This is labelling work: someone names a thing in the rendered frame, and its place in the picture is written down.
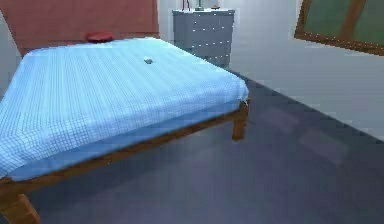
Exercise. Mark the brown small dish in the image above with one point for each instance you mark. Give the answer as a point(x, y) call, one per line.
point(215, 6)

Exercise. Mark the small grey object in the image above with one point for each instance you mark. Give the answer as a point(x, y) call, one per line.
point(148, 60)

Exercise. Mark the grey chest of drawers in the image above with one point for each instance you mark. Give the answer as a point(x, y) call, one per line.
point(203, 35)

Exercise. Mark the grey small statue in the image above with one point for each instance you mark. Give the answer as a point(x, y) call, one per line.
point(199, 6)

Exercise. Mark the red thin object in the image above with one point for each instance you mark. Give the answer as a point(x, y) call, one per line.
point(186, 4)

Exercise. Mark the red pillow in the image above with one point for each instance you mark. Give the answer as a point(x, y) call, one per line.
point(100, 36)

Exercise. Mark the brown framed window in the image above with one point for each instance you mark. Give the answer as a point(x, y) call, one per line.
point(343, 23)

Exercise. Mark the blue bed with wooden frame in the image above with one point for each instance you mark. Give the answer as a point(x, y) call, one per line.
point(110, 100)

